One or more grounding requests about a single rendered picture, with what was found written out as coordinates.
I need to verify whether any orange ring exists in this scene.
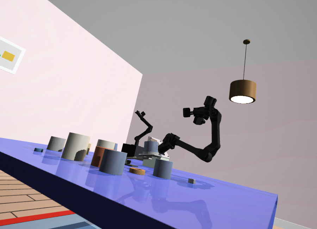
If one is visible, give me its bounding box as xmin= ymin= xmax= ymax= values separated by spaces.
xmin=129 ymin=167 xmax=145 ymax=175

